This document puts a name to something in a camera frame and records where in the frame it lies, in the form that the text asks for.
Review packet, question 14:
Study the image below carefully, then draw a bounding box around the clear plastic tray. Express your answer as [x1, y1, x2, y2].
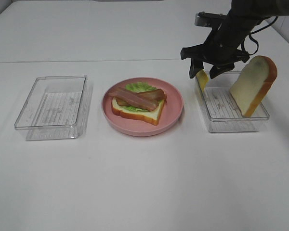
[14, 75, 89, 141]
[195, 71, 269, 133]

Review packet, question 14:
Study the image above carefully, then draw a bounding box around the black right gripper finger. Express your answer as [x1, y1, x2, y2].
[189, 58, 204, 78]
[209, 63, 235, 79]

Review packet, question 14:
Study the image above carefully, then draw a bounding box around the green lettuce leaf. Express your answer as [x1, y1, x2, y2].
[116, 82, 157, 112]

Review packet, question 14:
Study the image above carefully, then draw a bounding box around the left clear plastic tray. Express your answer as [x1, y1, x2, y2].
[14, 75, 89, 141]

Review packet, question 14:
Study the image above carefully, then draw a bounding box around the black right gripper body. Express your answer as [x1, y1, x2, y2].
[180, 12, 250, 66]

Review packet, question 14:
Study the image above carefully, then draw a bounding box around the right clear plastic tray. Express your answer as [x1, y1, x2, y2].
[195, 71, 269, 133]

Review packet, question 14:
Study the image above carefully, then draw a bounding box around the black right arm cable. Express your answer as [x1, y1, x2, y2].
[241, 15, 279, 55]

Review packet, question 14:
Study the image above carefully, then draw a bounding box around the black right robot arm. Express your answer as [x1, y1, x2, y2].
[180, 0, 289, 78]

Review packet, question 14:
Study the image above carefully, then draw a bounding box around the pink round plate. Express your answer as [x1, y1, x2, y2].
[102, 77, 184, 137]

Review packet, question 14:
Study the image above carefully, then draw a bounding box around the brown bacon strip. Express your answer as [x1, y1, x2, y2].
[116, 89, 167, 106]

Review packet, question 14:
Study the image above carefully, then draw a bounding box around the yellow cheese slice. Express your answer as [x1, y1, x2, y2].
[196, 69, 209, 92]

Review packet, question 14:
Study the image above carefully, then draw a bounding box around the bread slice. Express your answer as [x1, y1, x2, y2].
[229, 55, 277, 117]
[111, 97, 166, 126]

